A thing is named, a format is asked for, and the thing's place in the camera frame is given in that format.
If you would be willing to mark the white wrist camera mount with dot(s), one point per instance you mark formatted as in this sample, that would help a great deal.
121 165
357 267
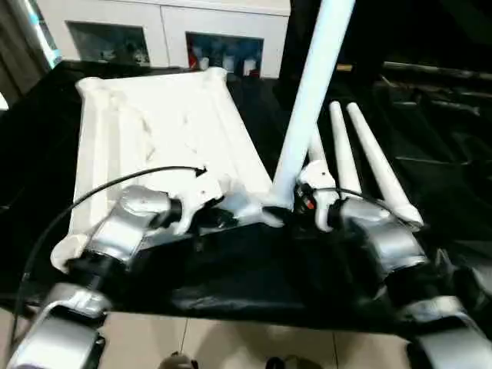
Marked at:
319 181
200 196

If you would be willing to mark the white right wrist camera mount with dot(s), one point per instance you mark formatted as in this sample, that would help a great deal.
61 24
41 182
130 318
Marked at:
319 181

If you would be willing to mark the black metal bar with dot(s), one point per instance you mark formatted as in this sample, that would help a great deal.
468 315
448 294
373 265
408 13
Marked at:
438 71

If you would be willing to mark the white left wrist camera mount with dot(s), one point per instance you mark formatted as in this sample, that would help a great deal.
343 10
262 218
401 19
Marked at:
200 196

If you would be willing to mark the white cabinet with glass doors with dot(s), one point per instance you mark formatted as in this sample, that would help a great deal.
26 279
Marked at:
169 27

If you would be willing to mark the grey curtain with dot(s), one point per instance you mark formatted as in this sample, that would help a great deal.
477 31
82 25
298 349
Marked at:
27 42

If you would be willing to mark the white plastic table leg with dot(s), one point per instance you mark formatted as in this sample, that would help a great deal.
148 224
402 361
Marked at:
380 169
315 84
317 150
344 154

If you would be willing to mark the small gold tag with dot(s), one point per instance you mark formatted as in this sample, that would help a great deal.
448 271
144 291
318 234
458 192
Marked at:
344 68

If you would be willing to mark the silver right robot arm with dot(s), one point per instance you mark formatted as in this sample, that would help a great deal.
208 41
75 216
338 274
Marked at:
407 269

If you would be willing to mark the black mat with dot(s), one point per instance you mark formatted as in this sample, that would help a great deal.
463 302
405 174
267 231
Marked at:
254 277

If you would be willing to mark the grey left robot foot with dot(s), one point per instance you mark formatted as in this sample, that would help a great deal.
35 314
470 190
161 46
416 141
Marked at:
177 361

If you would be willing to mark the grey right robot foot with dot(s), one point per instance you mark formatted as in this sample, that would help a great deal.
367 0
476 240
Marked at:
294 362

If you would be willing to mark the white plastic table top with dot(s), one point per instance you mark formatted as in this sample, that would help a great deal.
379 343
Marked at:
161 131

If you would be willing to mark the grey robot foot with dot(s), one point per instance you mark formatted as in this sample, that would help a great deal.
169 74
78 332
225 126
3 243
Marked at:
177 361
294 362

